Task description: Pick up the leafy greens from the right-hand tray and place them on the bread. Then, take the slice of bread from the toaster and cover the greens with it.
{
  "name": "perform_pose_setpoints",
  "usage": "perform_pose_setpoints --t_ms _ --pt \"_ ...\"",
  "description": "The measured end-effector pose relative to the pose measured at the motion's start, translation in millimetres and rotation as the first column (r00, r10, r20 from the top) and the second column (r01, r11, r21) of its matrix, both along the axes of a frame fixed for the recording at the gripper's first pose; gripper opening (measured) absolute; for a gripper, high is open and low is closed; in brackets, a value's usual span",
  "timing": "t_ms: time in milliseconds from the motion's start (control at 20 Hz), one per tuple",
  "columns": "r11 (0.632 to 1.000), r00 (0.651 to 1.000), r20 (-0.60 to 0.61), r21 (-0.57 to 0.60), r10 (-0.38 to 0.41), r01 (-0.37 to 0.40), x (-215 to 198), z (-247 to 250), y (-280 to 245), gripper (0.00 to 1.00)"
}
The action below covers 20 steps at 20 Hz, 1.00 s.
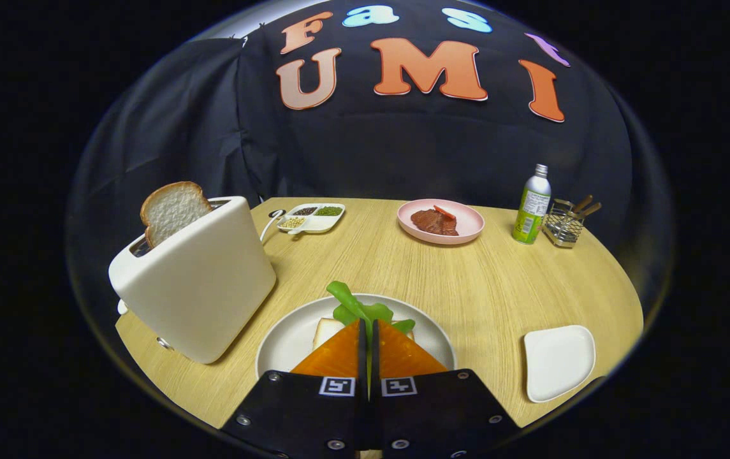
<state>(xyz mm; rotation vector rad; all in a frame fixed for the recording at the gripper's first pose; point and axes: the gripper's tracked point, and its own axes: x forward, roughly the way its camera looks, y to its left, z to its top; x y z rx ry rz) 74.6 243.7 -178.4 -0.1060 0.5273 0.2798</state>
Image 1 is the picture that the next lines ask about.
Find white divided condiment dish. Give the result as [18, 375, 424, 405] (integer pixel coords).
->
[277, 203, 346, 235]

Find green lettuce leaf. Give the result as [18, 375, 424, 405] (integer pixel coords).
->
[326, 280, 416, 348]

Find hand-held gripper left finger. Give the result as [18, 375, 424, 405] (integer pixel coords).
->
[221, 319, 369, 459]

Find wire utensil holder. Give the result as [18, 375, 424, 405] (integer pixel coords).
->
[543, 198, 585, 249]

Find large white round plate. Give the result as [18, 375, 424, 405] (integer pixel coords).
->
[256, 293, 457, 380]

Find green drink bottle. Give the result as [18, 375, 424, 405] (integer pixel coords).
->
[511, 164, 551, 245]

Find black backdrop cloth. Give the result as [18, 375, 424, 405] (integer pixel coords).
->
[66, 0, 675, 307]

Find wooden-handled utensils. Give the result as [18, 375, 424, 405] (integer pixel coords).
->
[569, 194, 602, 221]

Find toasted bread slice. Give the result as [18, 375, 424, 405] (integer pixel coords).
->
[140, 181, 214, 249]

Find white toaster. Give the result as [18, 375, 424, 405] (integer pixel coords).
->
[108, 196, 277, 365]

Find small white square plate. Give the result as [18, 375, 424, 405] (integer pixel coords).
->
[523, 324, 597, 404]

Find pink plate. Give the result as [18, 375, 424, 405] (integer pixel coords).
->
[397, 199, 486, 245]

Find red meat slices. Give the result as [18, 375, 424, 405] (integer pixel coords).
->
[411, 208, 460, 237]

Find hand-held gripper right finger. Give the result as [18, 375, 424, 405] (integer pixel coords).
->
[370, 319, 522, 459]

